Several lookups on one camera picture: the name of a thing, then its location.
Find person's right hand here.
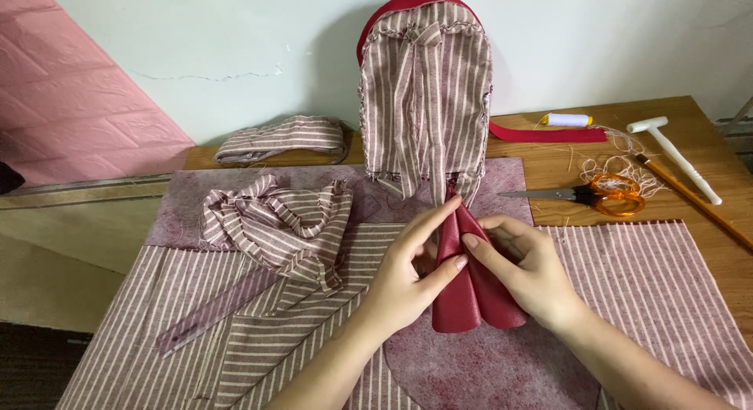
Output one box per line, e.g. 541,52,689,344
462,213,590,335

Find red fabric strap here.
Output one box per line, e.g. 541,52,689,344
488,120,608,144

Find rounded mauve felt piece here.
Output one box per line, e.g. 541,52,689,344
382,304,602,410

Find white plastic mallet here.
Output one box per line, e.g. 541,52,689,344
626,116,723,206

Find brown wooden pencil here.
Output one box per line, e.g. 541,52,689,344
634,153,753,251

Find striped fabric backpack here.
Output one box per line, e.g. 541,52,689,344
356,0,494,206

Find crumpled striped fabric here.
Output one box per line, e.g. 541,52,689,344
199,173,354,297

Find grey metal frame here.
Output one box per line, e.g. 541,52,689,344
715,96,753,159

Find red leather piece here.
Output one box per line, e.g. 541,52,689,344
431,183,529,334

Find tangle of loose threads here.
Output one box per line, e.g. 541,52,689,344
532,118,668,200

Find white thread spool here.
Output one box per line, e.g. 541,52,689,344
541,113,594,128

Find clear plastic ruler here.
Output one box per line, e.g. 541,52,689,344
155,268,284,359

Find orange handled scissors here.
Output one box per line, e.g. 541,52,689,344
499,173,647,218

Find folded striped fabric strip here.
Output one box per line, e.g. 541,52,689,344
213,115,353,166

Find dark object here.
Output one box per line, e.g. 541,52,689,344
0,161,26,195

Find person's left hand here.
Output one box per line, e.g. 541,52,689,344
359,195,470,340

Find large striped fabric sheet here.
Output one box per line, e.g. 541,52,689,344
56,222,426,410

